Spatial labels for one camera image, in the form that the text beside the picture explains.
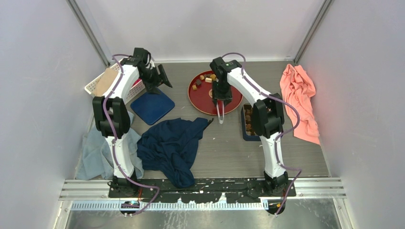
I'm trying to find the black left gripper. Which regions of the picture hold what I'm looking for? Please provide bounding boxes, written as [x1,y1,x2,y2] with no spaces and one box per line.
[140,64,172,94]

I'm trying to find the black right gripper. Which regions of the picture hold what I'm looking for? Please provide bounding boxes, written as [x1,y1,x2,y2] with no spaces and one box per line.
[212,80,232,106]

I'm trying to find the clear plastic metal tongs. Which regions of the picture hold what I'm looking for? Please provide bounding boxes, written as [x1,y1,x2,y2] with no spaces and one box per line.
[216,100,225,124]

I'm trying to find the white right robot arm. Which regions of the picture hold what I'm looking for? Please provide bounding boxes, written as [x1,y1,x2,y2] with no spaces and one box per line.
[210,57,288,196]

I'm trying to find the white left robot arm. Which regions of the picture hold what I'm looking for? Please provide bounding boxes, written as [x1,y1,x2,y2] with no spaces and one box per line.
[92,48,172,197]

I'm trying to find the blue chocolate tin box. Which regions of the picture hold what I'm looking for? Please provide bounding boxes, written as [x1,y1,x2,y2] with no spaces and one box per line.
[240,104,260,142]

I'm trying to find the pink magenta cloth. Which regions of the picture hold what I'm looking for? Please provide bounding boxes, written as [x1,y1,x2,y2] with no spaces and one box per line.
[133,79,142,86]

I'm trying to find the red round tray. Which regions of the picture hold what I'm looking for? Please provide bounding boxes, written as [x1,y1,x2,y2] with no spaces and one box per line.
[188,70,243,115]

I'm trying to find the blue tin lid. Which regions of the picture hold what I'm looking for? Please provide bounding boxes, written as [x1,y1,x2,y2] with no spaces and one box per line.
[130,89,175,125]

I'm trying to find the beige cloth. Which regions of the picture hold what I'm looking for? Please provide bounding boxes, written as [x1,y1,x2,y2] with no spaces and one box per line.
[93,68,118,96]

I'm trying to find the dark blue cloth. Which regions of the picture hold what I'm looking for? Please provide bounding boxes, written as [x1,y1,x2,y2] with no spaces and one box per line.
[137,117,212,188]

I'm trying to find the salmon pink cloth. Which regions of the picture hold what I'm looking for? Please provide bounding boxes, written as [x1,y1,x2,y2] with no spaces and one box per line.
[279,64,320,145]

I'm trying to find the light blue cloth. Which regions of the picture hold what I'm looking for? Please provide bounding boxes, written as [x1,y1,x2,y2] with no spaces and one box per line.
[75,126,144,180]

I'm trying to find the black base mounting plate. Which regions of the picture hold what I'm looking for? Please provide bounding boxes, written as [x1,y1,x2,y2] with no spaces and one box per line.
[107,178,296,204]

